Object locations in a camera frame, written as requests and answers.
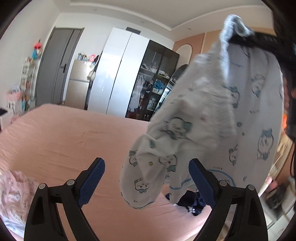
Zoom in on pink cartoon pajama garment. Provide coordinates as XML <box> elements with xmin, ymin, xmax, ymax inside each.
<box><xmin>1</xmin><ymin>171</ymin><xmax>39</xmax><ymax>224</ymax></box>

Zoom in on light blue cartoon pajama pants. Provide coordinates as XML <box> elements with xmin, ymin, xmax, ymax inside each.
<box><xmin>119</xmin><ymin>15</ymin><xmax>284</xmax><ymax>209</ymax></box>

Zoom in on navy blue garment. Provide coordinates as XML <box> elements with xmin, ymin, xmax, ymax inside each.
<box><xmin>176</xmin><ymin>190</ymin><xmax>206</xmax><ymax>216</ymax></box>

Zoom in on pink bed sheet mattress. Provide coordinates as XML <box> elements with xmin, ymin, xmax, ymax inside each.
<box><xmin>1</xmin><ymin>104</ymin><xmax>211</xmax><ymax>240</ymax></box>

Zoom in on black glass display cabinet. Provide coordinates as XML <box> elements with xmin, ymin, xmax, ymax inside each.
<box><xmin>125</xmin><ymin>40</ymin><xmax>179</xmax><ymax>121</ymax></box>

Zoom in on white shelf rack with toys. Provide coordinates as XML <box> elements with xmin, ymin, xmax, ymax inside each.
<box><xmin>20</xmin><ymin>57</ymin><xmax>36</xmax><ymax>112</ymax></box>

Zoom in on beige refrigerator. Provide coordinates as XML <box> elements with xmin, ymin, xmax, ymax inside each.
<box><xmin>65</xmin><ymin>60</ymin><xmax>93</xmax><ymax>110</ymax></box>

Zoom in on white wardrobe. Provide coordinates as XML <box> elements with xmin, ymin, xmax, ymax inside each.
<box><xmin>88</xmin><ymin>28</ymin><xmax>149</xmax><ymax>117</ymax></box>

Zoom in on grey door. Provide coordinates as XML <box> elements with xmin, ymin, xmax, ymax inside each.
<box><xmin>35</xmin><ymin>27</ymin><xmax>84</xmax><ymax>106</ymax></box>

